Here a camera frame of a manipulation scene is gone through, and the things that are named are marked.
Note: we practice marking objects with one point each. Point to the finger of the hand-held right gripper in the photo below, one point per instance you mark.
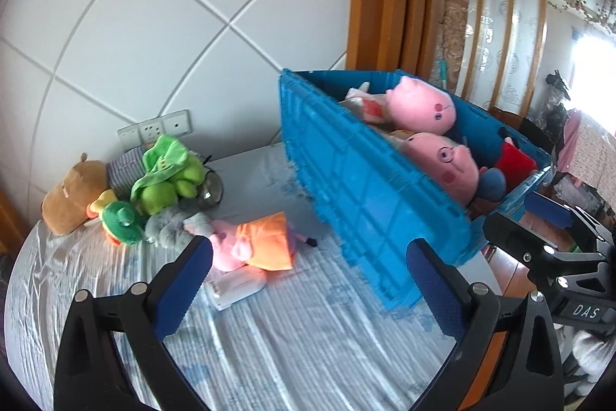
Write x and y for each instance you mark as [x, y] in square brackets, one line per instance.
[548, 209]
[510, 235]

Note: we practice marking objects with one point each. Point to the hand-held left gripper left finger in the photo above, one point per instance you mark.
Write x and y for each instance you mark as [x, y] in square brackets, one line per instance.
[182, 291]

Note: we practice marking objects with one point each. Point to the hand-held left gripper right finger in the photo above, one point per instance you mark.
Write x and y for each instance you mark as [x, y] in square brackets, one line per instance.
[432, 291]

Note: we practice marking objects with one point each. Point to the blue plastic crate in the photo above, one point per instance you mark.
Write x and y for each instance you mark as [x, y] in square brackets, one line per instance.
[365, 209]

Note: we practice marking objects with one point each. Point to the green frog plush toy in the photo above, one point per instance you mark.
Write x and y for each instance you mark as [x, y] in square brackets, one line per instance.
[166, 180]

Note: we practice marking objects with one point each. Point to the person's right forearm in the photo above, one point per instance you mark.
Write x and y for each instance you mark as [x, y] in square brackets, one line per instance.
[594, 358]

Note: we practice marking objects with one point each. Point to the white tissue packet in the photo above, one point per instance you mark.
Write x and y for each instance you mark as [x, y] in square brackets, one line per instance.
[236, 290]

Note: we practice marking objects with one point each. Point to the plush toy in red dress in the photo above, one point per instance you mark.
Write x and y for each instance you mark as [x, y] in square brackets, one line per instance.
[515, 165]

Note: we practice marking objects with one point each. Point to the grey plush toy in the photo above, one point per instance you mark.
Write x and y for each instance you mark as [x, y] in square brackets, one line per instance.
[166, 228]

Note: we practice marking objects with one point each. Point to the pink floral cloth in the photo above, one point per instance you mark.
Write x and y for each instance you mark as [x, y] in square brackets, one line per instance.
[594, 151]

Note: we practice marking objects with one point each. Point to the pink pig plush orange dress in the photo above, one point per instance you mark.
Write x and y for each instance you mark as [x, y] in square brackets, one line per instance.
[260, 242]

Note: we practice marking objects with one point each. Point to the duck plush with green hat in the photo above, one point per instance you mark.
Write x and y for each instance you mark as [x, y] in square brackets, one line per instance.
[122, 221]

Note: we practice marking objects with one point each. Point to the pink pig plush blue dress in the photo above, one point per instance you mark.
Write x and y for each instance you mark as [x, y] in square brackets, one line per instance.
[442, 165]

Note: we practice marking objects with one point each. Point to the glass bowl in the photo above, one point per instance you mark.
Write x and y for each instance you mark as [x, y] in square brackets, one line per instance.
[211, 192]

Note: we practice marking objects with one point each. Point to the dark clutter pile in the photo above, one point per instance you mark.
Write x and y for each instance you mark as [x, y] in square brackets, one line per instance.
[553, 103]

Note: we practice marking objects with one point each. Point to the brown capybara plush striped shirt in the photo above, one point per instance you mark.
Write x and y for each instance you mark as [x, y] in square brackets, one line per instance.
[72, 199]

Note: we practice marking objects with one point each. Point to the pink pig plush with glasses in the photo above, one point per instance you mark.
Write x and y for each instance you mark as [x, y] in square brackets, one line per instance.
[421, 105]

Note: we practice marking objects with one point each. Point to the wooden bedside cabinet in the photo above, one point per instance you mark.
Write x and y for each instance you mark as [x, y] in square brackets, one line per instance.
[12, 223]

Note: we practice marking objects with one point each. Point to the white plush toy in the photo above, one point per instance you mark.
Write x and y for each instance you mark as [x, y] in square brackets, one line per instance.
[361, 100]

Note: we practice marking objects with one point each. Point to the rolled patterned carpet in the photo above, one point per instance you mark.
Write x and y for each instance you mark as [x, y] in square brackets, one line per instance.
[455, 30]

